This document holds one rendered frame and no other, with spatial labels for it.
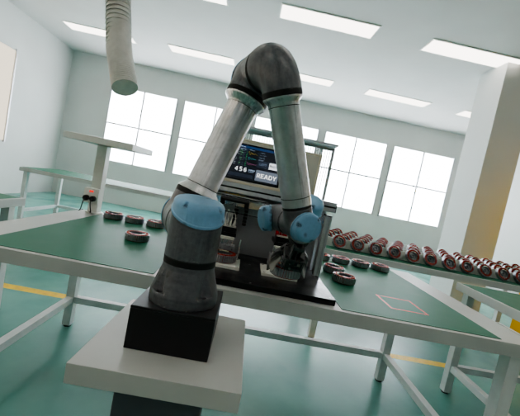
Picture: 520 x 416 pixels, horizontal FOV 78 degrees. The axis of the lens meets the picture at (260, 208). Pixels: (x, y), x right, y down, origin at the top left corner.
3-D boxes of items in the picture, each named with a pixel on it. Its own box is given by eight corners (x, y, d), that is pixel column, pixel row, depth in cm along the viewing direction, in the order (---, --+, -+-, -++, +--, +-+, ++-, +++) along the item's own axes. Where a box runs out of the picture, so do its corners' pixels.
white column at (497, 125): (478, 315, 433) (541, 68, 410) (446, 309, 431) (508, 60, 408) (454, 301, 483) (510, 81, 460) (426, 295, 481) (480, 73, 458)
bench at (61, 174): (171, 253, 427) (182, 198, 422) (11, 223, 417) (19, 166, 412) (185, 241, 517) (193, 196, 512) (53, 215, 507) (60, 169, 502)
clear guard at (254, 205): (264, 219, 120) (267, 203, 120) (200, 206, 119) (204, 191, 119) (261, 211, 153) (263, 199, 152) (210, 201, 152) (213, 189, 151)
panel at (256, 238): (313, 267, 164) (325, 210, 162) (185, 243, 161) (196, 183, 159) (312, 267, 165) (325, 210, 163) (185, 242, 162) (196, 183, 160)
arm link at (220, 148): (156, 236, 75) (260, 33, 77) (151, 224, 89) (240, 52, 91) (201, 255, 80) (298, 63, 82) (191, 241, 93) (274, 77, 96)
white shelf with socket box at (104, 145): (119, 227, 175) (133, 144, 171) (49, 214, 173) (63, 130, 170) (140, 219, 209) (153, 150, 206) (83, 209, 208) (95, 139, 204)
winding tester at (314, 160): (313, 198, 149) (323, 154, 148) (220, 179, 147) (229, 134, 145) (300, 195, 188) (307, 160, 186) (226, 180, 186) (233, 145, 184)
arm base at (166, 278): (213, 317, 66) (222, 271, 66) (139, 305, 65) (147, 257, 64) (218, 291, 81) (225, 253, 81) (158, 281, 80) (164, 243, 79)
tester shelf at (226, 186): (335, 213, 147) (338, 203, 147) (188, 183, 144) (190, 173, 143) (315, 206, 191) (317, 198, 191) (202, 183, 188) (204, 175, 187)
